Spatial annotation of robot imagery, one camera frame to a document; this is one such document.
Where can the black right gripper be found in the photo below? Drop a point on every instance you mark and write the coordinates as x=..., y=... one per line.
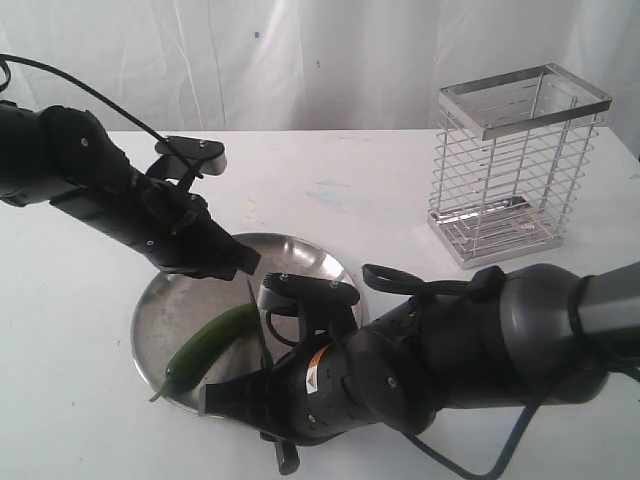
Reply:
x=306, y=403

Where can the black handled knife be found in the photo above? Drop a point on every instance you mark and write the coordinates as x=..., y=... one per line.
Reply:
x=286, y=453

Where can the round steel plate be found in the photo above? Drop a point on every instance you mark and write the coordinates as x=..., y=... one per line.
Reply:
x=174, y=307

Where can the chrome wire utensil holder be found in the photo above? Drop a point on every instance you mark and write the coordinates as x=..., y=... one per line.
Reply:
x=509, y=158

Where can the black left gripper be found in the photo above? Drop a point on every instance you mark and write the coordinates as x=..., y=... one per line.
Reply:
x=176, y=233

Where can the white backdrop curtain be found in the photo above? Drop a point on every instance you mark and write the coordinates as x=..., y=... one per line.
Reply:
x=281, y=65

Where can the green cucumber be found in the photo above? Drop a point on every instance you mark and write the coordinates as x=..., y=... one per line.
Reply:
x=189, y=365

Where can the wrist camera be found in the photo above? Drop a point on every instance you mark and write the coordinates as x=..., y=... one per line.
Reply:
x=185, y=159
x=318, y=304

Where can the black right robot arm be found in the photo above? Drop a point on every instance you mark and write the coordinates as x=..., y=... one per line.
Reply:
x=498, y=339

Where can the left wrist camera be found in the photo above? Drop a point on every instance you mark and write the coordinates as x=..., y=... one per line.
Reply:
x=185, y=159

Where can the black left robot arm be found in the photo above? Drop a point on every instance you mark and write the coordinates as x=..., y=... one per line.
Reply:
x=65, y=157

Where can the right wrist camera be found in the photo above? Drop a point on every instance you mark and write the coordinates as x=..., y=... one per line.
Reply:
x=318, y=304

